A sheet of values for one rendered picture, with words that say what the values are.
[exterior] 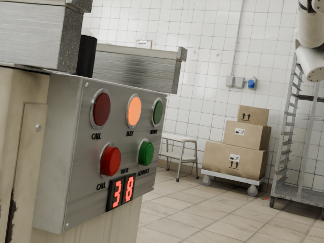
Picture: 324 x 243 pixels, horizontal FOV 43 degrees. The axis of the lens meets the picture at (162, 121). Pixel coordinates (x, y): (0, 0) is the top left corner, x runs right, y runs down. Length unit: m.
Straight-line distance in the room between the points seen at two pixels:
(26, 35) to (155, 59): 0.29
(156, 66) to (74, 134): 0.27
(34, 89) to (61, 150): 0.06
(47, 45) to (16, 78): 0.04
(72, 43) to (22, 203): 0.14
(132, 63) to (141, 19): 4.81
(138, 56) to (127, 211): 0.22
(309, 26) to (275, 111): 3.59
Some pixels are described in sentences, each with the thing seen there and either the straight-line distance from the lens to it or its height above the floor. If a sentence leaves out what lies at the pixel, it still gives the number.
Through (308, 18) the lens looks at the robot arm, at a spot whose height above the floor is 1.07.
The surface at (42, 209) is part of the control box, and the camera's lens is 0.38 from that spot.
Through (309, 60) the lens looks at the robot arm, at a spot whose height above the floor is 0.99.
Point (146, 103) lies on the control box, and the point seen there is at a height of 0.82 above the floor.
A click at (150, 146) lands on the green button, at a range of 0.51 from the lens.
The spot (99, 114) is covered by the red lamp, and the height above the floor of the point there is 0.81.
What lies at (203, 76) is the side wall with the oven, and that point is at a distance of 4.90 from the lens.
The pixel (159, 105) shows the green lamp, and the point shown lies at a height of 0.82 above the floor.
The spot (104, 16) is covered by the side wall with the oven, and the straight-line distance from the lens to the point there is 5.74.
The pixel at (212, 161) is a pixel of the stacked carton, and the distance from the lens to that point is 4.31.
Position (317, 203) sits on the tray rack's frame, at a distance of 3.85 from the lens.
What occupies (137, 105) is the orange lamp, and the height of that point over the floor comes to 0.82.
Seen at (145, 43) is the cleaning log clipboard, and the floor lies 1.51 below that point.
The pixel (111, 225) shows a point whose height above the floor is 0.66.
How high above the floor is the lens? 0.83
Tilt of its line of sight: 3 degrees down
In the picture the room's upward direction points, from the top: 9 degrees clockwise
